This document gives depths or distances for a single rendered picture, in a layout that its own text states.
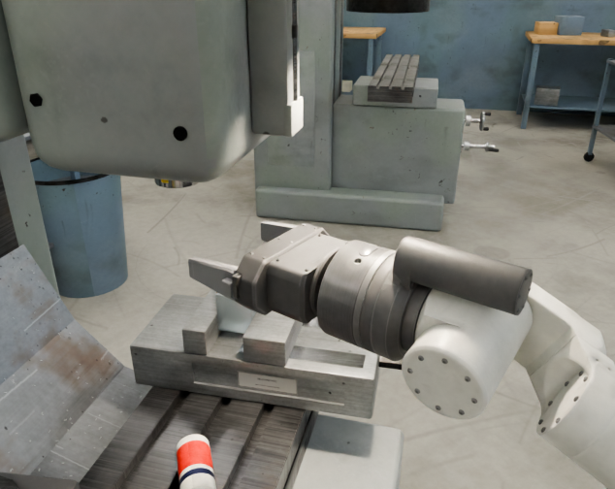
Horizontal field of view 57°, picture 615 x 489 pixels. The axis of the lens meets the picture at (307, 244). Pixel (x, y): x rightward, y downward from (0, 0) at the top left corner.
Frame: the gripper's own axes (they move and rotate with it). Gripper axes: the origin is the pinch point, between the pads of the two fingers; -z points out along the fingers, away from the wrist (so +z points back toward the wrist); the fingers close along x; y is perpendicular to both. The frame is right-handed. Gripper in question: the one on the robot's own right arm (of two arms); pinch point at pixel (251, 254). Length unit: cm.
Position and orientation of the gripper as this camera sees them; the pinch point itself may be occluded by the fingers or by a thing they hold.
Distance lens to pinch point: 56.9
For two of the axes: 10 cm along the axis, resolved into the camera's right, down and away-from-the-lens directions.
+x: -5.9, 3.5, -7.3
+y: 0.0, 9.0, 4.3
